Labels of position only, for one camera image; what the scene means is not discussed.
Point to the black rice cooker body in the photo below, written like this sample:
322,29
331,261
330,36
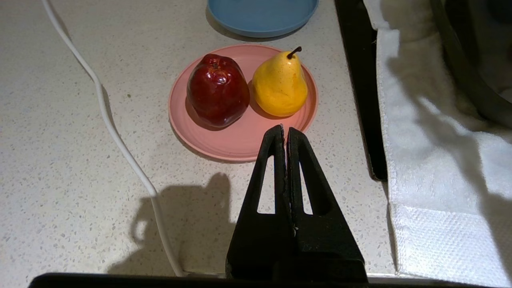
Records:
472,72

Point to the yellow pear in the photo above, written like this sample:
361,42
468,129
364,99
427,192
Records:
279,88

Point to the black flat panel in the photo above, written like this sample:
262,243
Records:
360,80

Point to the blue round plate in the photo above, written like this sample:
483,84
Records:
260,18

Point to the white towel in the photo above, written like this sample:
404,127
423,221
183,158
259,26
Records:
436,192

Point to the pink round plate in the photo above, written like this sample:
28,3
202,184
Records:
236,144

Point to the dark red apple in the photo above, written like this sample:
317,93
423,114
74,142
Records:
218,90

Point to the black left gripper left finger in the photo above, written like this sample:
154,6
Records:
260,240

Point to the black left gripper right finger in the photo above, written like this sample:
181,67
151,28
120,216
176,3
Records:
324,240

